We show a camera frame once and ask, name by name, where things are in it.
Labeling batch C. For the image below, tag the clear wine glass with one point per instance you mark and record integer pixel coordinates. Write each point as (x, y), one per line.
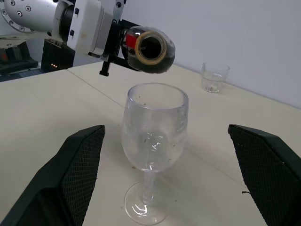
(155, 131)

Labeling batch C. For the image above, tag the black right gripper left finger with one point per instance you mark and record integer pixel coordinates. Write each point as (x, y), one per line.
(58, 179)

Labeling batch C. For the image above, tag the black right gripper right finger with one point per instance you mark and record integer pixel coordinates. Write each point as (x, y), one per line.
(270, 174)

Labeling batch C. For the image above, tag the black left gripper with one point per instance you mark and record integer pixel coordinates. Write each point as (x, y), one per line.
(115, 44)

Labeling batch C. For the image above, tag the clear glass tumbler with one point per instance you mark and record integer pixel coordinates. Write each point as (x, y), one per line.
(214, 77)

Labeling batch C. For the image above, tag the grey black equipment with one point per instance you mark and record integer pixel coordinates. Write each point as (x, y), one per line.
(16, 58)

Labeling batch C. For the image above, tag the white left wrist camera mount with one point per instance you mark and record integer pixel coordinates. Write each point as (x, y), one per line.
(89, 28)

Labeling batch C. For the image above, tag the black electronics box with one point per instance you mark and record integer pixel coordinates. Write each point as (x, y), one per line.
(56, 54)

